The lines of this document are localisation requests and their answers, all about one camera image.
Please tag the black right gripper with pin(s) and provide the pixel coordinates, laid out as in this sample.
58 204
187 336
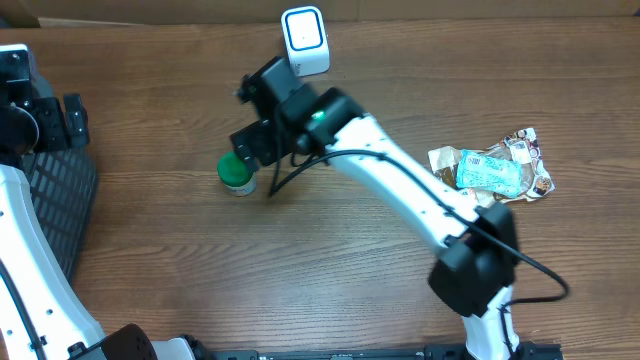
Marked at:
261 135

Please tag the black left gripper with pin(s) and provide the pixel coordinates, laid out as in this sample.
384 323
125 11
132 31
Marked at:
55 123

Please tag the teal snack packet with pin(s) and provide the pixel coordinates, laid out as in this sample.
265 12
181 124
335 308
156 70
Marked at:
500 176

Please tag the beige Pantree snack bag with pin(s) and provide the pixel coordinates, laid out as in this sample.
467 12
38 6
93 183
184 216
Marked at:
521 146

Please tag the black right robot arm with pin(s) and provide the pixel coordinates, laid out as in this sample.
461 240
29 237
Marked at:
476 247

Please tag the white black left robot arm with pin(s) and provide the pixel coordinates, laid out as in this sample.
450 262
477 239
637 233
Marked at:
41 316

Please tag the white barcode scanner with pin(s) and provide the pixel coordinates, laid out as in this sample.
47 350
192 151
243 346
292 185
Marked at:
306 40

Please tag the grey plastic basket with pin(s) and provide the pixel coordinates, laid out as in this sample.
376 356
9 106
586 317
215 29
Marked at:
63 188

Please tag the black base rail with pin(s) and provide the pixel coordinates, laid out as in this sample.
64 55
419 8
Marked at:
528 351

